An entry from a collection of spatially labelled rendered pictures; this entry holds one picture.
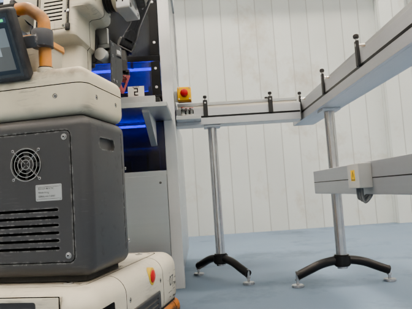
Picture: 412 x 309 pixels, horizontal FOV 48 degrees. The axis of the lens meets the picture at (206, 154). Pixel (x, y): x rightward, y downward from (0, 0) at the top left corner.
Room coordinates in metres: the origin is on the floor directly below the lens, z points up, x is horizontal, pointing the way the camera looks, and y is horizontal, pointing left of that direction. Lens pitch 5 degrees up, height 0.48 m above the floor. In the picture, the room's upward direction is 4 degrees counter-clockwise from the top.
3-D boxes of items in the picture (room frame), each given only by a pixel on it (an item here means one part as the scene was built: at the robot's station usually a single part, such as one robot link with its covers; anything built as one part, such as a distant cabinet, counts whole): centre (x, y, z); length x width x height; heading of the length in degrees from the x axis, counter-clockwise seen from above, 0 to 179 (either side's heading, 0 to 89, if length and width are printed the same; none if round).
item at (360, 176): (1.69, -0.56, 0.50); 0.12 x 0.05 x 0.09; 1
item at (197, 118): (2.43, 0.08, 0.87); 0.14 x 0.13 x 0.02; 1
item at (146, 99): (2.15, 0.34, 0.90); 0.34 x 0.26 x 0.04; 0
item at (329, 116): (2.22, -0.61, 0.46); 0.09 x 0.09 x 0.77; 1
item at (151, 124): (2.18, 0.26, 0.79); 0.34 x 0.03 x 0.13; 1
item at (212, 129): (2.53, -0.04, 0.46); 0.09 x 0.09 x 0.77; 1
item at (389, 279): (2.22, -0.61, 0.07); 0.50 x 0.08 x 0.14; 91
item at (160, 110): (2.19, 0.51, 0.87); 0.70 x 0.48 x 0.02; 91
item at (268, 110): (2.53, -0.19, 0.92); 0.69 x 0.15 x 0.16; 91
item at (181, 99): (2.39, 0.09, 0.99); 0.08 x 0.07 x 0.07; 1
